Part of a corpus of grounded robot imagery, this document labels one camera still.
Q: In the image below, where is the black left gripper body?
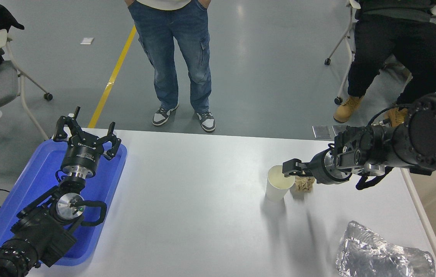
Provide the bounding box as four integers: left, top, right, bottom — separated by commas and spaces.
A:
62, 135, 104, 170

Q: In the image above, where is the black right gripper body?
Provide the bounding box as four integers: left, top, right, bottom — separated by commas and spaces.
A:
307, 150, 334, 184

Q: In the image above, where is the white paper cup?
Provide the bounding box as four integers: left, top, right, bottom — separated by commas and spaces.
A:
265, 165, 295, 203

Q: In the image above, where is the crumpled tan paper ball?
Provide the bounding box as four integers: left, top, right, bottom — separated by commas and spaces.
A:
294, 176, 315, 192

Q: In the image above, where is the blue plastic tray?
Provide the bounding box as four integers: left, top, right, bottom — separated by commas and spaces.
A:
0, 139, 128, 267

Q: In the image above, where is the crumpled silver foil tray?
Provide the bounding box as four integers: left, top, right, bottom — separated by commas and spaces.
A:
335, 221, 436, 277

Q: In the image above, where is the person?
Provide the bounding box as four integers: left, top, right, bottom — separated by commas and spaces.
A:
334, 0, 436, 128
124, 0, 216, 133

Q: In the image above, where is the white wheeled chair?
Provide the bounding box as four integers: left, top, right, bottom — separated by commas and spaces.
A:
324, 0, 362, 105

